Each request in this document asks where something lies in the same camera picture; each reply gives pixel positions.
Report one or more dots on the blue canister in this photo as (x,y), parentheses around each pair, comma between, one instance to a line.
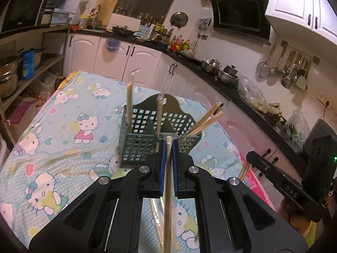
(27,65)

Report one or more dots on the hanging strainer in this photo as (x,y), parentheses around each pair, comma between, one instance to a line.
(263,67)

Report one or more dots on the green plastic utensil caddy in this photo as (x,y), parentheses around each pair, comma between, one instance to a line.
(142,138)

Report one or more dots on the white lower cabinets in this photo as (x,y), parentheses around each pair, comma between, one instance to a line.
(162,70)

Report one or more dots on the wooden cutting board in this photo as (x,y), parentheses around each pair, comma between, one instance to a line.
(106,9)

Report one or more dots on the steel pot on counter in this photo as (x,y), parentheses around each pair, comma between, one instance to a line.
(213,67)

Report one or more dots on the right hand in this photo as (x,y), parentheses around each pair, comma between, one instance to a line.
(297,221)

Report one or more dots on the white upper cabinet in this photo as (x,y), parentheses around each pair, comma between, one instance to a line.
(314,15)

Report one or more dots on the hanging pot lid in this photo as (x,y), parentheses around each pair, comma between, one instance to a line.
(179,20)

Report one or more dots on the black wok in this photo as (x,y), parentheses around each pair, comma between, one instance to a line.
(122,31)

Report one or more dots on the hello kitty tablecloth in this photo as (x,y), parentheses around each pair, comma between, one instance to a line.
(70,144)

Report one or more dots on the black countertop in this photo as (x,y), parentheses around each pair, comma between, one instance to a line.
(272,129)

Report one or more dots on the green sleeve forearm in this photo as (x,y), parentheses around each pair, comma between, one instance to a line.
(309,234)

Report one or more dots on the black microwave oven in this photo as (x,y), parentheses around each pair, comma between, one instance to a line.
(25,13)

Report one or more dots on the black range hood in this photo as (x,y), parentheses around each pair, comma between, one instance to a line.
(242,17)

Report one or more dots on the stacked steel pots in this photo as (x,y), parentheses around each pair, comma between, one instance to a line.
(9,75)

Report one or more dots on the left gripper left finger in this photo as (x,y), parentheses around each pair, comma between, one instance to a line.
(106,216)

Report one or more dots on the plastic bag of food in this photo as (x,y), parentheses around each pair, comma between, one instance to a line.
(252,95)

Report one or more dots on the oil bottles group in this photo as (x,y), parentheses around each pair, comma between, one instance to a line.
(178,44)

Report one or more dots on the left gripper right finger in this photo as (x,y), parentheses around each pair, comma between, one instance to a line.
(230,216)

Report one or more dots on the blue knife block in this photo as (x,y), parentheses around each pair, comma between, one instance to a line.
(144,31)

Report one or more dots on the chopstick pair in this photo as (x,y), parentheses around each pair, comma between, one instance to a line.
(167,196)
(206,117)
(157,209)
(244,170)
(159,111)
(129,107)

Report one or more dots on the wooden shelf rack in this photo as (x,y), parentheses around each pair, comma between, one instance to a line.
(48,44)

